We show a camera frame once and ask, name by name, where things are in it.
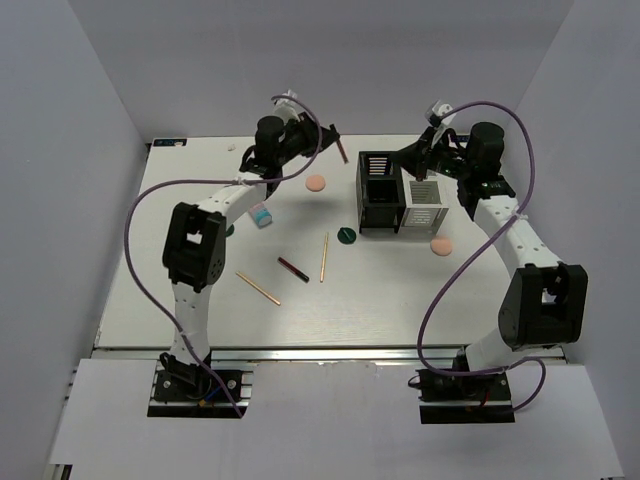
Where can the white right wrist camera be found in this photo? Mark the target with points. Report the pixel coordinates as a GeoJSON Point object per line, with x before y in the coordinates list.
{"type": "Point", "coordinates": [436, 113]}

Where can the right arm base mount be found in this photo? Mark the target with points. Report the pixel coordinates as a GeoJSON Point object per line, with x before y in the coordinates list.
{"type": "Point", "coordinates": [462, 400]}

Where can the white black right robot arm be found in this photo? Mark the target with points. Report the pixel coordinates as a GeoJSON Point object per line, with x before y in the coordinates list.
{"type": "Point", "coordinates": [545, 300]}

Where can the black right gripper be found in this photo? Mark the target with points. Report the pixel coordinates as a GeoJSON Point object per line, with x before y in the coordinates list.
{"type": "Point", "coordinates": [417, 157]}

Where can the dark green round puff right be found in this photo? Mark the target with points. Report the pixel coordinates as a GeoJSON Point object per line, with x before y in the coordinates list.
{"type": "Point", "coordinates": [346, 235]}

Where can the gold makeup stick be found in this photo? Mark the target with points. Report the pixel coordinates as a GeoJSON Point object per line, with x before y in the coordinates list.
{"type": "Point", "coordinates": [258, 288]}
{"type": "Point", "coordinates": [324, 258]}

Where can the black slotted organizer box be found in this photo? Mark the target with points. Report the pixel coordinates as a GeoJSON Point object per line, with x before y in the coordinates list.
{"type": "Point", "coordinates": [380, 192]}

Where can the white pink teal spray bottle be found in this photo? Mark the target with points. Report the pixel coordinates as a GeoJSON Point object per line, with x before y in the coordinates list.
{"type": "Point", "coordinates": [260, 215]}

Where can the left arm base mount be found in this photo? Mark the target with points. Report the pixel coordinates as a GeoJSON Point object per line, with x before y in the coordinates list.
{"type": "Point", "coordinates": [187, 391]}

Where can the pink round makeup puff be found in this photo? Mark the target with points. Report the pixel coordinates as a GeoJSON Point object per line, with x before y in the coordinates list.
{"type": "Point", "coordinates": [315, 183]}

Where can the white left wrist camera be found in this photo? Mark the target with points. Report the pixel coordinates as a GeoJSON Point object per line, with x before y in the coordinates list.
{"type": "Point", "coordinates": [285, 108]}

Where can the red lip gloss tube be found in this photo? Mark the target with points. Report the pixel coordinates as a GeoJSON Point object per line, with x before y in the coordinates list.
{"type": "Point", "coordinates": [293, 270]}

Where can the red black lip gloss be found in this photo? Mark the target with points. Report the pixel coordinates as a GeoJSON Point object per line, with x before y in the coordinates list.
{"type": "Point", "coordinates": [342, 151]}

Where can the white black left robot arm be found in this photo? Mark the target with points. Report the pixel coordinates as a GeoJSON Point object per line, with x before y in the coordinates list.
{"type": "Point", "coordinates": [195, 248]}

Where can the white slotted organizer box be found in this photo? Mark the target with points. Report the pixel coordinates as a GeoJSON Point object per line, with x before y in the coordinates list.
{"type": "Point", "coordinates": [425, 204]}

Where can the blue table label left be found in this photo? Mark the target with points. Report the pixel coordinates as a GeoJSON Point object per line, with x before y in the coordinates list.
{"type": "Point", "coordinates": [169, 142]}

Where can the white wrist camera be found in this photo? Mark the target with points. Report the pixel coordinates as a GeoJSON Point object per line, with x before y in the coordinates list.
{"type": "Point", "coordinates": [436, 113]}
{"type": "Point", "coordinates": [285, 108]}

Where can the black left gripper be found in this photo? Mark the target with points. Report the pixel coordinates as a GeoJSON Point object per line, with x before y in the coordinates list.
{"type": "Point", "coordinates": [308, 130]}

